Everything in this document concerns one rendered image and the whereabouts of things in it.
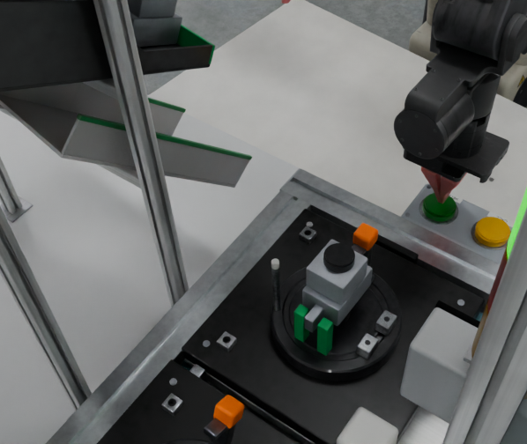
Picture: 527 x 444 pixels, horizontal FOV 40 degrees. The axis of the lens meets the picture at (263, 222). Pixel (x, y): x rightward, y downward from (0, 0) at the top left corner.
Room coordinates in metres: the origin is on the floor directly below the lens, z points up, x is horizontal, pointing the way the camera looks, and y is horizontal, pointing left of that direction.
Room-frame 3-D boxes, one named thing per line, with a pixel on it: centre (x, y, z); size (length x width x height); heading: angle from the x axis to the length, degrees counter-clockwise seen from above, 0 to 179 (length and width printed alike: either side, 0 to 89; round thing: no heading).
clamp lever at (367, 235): (0.46, -0.10, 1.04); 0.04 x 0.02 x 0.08; 141
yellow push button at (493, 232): (0.54, -0.27, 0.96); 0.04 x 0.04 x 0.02
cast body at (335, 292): (0.41, -0.06, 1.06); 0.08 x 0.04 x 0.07; 140
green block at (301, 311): (0.40, -0.03, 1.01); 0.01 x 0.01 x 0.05; 51
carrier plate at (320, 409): (0.42, -0.07, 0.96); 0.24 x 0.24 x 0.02; 51
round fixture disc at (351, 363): (0.42, -0.07, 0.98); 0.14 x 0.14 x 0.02
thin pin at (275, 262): (0.43, -0.01, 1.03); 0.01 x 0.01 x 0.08
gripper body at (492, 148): (0.58, -0.22, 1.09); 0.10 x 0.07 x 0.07; 51
